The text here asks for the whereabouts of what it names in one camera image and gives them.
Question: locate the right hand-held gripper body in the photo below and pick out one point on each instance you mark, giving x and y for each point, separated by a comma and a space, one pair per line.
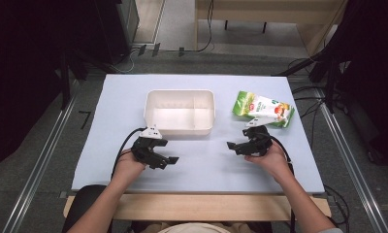
257, 136

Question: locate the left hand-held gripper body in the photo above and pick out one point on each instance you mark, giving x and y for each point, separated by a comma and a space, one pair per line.
146, 144

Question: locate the green snack bag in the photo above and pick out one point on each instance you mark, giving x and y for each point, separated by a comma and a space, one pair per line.
263, 108

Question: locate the white plastic container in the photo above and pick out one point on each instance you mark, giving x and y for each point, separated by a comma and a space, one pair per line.
179, 111

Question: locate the person's left hand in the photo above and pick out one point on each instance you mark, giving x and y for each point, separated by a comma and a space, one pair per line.
129, 165

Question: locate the person's right hand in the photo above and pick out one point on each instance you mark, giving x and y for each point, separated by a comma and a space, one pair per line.
271, 160

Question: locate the person's lap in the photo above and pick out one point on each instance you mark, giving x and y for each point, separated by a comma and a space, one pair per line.
195, 227

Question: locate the black chair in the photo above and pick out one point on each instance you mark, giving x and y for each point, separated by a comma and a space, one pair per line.
82, 207

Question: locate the black stand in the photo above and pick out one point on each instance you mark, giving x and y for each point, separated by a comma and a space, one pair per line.
315, 63

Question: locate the wooden desk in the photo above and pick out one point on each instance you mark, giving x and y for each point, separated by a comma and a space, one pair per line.
266, 19

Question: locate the dark cabinet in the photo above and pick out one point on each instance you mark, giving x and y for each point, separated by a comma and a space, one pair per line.
124, 26

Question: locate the black curtain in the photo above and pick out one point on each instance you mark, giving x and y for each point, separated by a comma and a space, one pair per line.
30, 64

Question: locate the metal floor rail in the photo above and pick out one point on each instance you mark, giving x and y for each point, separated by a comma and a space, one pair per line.
37, 171
353, 168

